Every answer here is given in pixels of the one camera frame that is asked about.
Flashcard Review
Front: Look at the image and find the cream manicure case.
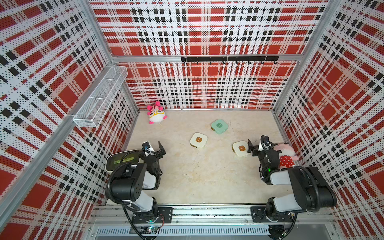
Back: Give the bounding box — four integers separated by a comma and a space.
190, 133, 208, 148
232, 141, 249, 157

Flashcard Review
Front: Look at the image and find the mint green manicure case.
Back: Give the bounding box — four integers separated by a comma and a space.
211, 119, 229, 135

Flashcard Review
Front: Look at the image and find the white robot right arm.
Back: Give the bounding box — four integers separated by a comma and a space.
247, 135, 337, 223

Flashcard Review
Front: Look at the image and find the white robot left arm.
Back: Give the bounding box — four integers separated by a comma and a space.
105, 142, 166, 223

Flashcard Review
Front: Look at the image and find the pink frog plush red dress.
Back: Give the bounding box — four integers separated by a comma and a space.
274, 143, 299, 169

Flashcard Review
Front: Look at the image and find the pink white owl plush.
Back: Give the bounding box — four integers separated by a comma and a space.
147, 101, 168, 125

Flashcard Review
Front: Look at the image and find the white box green screen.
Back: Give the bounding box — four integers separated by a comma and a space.
105, 150, 141, 174

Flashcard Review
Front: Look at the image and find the white wire mesh shelf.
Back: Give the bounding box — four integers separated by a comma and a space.
73, 66, 128, 128

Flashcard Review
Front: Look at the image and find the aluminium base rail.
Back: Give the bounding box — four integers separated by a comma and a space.
85, 205, 342, 240

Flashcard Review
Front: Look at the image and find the black wall hook rail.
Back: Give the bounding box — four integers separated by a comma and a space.
181, 56, 279, 63

